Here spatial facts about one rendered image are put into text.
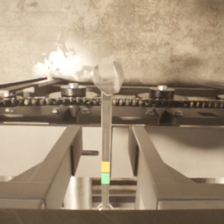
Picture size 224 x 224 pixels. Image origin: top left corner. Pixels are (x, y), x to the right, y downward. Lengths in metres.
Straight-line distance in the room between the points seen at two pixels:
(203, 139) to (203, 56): 1.35
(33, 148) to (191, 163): 0.26
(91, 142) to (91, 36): 1.22
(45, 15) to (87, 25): 0.33
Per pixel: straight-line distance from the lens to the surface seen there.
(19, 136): 0.28
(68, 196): 0.68
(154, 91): 0.54
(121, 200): 1.52
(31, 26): 1.55
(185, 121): 0.54
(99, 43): 1.41
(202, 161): 0.31
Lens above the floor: 1.39
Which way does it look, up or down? 74 degrees down
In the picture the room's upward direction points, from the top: 176 degrees clockwise
